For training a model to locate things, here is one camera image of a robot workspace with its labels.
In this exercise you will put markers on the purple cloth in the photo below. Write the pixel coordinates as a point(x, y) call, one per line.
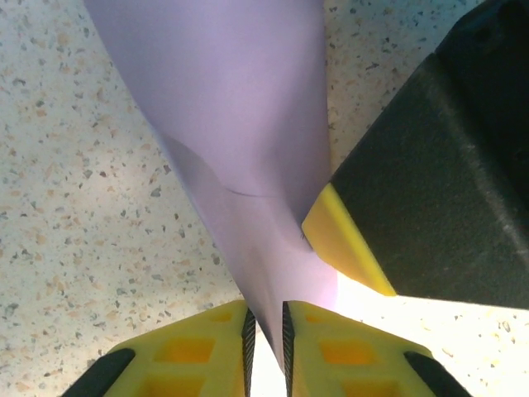
point(231, 103)

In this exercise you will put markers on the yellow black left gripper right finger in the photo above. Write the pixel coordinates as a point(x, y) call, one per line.
point(351, 351)

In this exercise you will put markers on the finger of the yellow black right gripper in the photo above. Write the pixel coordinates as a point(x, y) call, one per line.
point(434, 186)

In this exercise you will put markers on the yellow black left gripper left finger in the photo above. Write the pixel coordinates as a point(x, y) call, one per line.
point(186, 351)

